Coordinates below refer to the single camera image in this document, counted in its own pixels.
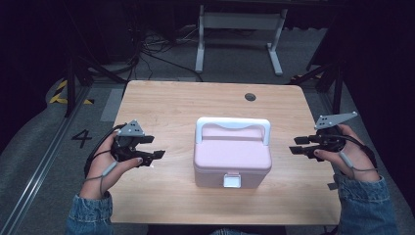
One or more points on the yellow and black floor tape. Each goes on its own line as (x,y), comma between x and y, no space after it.
(60,93)

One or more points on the black tripod stand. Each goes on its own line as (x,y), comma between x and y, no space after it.
(337,84)
(71,88)

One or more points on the person's right hand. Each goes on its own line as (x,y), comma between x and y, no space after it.
(354,161)

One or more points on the white metal desk frame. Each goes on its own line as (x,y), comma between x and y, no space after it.
(239,20)

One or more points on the metal floor rail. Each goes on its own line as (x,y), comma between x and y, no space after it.
(39,169)

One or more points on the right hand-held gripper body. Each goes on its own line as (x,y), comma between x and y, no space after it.
(329,138)

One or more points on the person's left hand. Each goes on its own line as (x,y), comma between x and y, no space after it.
(106,169)

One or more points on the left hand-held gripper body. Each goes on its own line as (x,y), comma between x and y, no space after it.
(128,147)

